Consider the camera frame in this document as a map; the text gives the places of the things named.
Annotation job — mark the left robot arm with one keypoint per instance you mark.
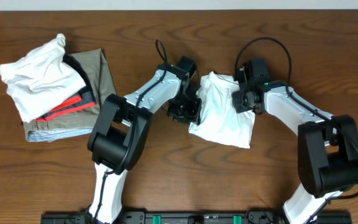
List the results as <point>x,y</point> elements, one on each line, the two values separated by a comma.
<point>120,131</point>

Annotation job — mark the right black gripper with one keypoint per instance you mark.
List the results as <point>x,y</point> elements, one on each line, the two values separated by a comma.
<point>239,106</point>

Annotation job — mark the white folded shirt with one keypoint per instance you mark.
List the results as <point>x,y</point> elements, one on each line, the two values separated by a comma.
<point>41,80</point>

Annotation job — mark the olive folded trousers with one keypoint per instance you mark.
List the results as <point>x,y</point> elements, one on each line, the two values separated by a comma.
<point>96,67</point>

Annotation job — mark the dark red-trimmed folded garment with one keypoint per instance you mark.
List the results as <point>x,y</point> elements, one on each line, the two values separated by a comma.
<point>83,99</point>

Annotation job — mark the white printed t-shirt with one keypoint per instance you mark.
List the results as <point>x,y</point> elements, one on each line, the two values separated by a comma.
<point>219,121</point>

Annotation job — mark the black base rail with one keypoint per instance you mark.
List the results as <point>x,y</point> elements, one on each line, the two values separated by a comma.
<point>251,217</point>

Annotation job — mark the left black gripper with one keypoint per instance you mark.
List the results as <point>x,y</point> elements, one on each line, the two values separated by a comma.
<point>192,116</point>

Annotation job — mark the light blue folded garment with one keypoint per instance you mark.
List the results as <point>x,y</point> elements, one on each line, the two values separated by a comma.
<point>55,134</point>

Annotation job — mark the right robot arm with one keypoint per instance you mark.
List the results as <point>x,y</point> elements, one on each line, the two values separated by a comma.
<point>327,144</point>

